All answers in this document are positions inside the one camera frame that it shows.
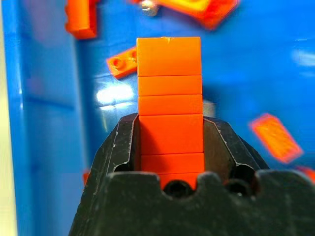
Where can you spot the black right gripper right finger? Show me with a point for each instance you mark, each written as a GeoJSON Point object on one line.
{"type": "Point", "coordinates": [229, 147]}

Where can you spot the orange studded flat plate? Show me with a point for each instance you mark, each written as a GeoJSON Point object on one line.
{"type": "Point", "coordinates": [121, 64]}

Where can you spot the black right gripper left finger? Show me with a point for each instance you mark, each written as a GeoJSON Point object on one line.
{"type": "Point", "coordinates": [110, 152]}

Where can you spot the small grey metal object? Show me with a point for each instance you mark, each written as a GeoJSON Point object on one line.
{"type": "Point", "coordinates": [209, 108]}

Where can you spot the orange brick piece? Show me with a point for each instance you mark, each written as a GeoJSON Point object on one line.
{"type": "Point", "coordinates": [307, 173]}
{"type": "Point", "coordinates": [86, 177]}

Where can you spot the blue plastic bin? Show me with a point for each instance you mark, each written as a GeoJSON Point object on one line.
{"type": "Point", "coordinates": [246, 73]}

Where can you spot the orange brick block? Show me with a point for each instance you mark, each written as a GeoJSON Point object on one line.
{"type": "Point", "coordinates": [169, 98]}

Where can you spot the orange rectangular brick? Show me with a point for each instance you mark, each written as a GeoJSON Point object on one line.
{"type": "Point", "coordinates": [275, 137]}

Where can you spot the orange and yellow brick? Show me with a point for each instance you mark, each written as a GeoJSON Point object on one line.
{"type": "Point", "coordinates": [197, 9]}

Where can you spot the small silver metal cylinder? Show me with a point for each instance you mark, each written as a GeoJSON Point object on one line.
{"type": "Point", "coordinates": [148, 7]}

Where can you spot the orange building brick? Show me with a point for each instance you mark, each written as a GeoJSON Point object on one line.
{"type": "Point", "coordinates": [81, 17]}

